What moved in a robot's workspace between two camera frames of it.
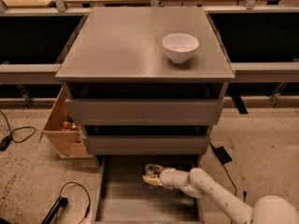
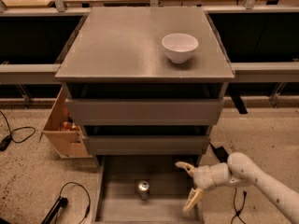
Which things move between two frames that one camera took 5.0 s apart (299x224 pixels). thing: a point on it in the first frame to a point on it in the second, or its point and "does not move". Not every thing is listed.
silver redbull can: [149, 169] to [143, 187]
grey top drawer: [145, 112] does not move
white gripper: [167, 176] to [203, 176]
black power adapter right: [222, 155] does not move
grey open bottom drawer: [121, 196] does not move
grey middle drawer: [146, 145] does not move
